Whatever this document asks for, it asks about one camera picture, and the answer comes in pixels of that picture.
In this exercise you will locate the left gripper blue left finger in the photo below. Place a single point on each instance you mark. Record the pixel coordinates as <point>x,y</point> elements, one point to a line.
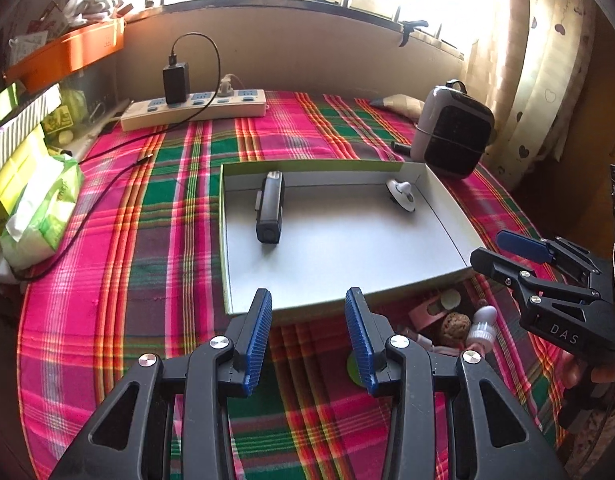
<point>249,336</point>

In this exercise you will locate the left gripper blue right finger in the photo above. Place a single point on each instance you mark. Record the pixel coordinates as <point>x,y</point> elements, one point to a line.
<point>369,333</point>

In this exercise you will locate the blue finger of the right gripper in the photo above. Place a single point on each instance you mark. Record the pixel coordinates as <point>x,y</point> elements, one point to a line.
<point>529,248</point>
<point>503,271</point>

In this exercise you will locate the green white suction hook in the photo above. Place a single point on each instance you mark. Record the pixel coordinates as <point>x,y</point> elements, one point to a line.
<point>352,371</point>

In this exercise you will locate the pink holder with green disc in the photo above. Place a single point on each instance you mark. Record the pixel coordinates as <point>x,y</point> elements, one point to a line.
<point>434,308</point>

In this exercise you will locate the brown walnut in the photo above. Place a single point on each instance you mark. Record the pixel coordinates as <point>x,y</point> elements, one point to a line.
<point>454,330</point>

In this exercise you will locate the black rectangular lighter device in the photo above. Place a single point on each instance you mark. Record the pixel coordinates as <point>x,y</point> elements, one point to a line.
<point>269,207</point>

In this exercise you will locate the shallow white green cardboard box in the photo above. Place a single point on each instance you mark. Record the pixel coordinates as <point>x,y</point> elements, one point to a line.
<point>341,229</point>

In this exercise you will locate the grey black space heater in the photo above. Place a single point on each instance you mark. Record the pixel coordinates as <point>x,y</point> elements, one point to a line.
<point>453,130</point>

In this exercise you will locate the cream heart pattern curtain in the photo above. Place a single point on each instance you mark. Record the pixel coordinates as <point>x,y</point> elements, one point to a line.
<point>529,64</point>

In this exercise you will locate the green tissue pack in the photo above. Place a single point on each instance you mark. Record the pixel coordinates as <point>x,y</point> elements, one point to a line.
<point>38,224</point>

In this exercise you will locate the beige power strip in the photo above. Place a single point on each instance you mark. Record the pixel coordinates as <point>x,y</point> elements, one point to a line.
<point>198,106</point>

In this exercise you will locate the white plug in strip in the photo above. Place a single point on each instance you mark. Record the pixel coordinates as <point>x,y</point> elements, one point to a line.
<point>226,85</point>

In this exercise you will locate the black window latch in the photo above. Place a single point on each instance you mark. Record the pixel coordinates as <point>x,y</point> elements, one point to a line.
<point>408,27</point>

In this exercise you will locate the black charger adapter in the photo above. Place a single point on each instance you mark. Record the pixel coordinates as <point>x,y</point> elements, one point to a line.
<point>175,81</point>

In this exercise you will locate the stack of green white boxes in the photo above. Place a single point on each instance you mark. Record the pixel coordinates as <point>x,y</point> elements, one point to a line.
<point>22,147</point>

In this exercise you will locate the orange plastic tray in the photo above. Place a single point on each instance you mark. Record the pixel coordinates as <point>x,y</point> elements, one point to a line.
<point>68,54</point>

